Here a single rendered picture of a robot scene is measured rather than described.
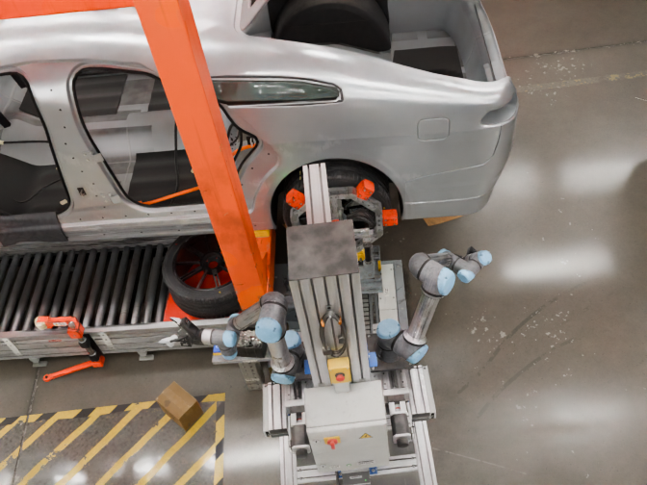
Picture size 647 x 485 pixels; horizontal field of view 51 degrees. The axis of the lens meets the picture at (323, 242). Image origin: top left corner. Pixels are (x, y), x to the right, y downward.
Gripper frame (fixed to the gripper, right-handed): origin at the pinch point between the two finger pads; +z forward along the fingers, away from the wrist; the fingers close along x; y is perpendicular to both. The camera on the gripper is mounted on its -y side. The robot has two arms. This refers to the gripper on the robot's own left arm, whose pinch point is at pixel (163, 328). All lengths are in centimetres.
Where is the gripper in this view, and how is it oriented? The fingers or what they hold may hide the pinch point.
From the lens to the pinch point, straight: 332.9
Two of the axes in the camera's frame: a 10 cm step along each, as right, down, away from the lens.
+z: -9.8, -0.7, 1.9
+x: 1.9, -6.8, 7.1
